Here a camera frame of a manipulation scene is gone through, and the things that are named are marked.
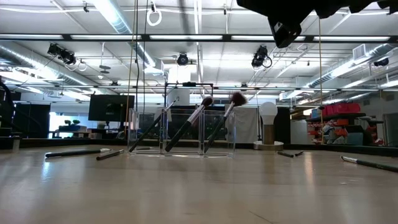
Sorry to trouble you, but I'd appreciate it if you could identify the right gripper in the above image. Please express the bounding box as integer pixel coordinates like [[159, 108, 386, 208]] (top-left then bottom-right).
[[236, 0, 315, 49]]

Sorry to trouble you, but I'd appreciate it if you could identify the fluffy brown-headed makeup brush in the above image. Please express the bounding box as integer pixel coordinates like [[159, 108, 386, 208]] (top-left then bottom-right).
[[203, 91, 249, 154]]

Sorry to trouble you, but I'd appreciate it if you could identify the clear acrylic three-compartment organizer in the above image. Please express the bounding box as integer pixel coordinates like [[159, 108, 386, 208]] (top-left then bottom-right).
[[126, 107, 236, 159]]

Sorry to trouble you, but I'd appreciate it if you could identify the large powder brush silver ferrule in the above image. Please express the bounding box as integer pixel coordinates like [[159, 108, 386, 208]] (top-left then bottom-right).
[[164, 95, 215, 153]]

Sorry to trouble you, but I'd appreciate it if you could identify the slim black brush silver ferrule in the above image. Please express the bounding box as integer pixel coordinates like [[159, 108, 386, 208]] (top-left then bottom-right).
[[339, 155, 398, 174], [128, 96, 180, 154]]

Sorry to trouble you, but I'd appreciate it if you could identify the thin brush white ferrule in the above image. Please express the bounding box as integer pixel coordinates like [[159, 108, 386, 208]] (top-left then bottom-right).
[[96, 149, 126, 161]]

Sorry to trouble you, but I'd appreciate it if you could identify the long black makeup brush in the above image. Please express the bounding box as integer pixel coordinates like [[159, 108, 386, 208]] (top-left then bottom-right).
[[45, 148, 112, 159]]

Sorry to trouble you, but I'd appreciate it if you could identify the black crossbar with light strips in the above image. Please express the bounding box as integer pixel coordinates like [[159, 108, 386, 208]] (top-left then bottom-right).
[[0, 33, 398, 44]]

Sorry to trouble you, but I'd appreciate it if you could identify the white bulb lamp round base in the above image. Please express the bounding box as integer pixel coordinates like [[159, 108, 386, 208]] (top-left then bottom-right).
[[252, 101, 285, 152]]

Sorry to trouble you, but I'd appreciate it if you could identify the black tall cabinet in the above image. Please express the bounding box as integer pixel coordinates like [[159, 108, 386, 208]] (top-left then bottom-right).
[[274, 106, 292, 145]]

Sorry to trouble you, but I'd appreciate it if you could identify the dark storage shelf rack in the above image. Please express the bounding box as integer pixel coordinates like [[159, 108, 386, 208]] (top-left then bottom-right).
[[305, 111, 386, 147]]

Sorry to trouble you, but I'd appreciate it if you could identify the white hanging sheet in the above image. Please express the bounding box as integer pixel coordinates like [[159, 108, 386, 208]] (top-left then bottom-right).
[[229, 106, 260, 144]]

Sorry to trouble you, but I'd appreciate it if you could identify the white square column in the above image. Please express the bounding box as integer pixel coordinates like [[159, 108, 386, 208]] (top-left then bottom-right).
[[167, 65, 192, 107]]

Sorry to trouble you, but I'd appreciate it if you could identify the silver ventilation duct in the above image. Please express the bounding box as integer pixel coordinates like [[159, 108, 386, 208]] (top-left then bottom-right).
[[306, 43, 397, 90], [90, 0, 165, 75], [0, 44, 91, 88]]

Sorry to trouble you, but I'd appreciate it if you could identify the black background rig frame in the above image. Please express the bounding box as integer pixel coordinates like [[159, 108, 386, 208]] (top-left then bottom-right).
[[164, 82, 215, 108]]

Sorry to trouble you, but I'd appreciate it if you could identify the white hanging cable loop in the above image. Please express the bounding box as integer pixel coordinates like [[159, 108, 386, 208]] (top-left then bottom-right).
[[146, 2, 163, 27]]

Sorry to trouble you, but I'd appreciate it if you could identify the black hanging cable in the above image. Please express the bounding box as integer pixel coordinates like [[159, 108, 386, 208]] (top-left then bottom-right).
[[134, 0, 141, 132]]

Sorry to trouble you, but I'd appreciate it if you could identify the black wall monitor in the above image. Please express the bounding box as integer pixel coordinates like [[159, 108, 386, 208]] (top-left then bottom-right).
[[88, 94, 136, 123]]

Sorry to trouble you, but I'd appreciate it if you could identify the black aluminium table frame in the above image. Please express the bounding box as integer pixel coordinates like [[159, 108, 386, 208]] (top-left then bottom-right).
[[0, 136, 398, 158]]

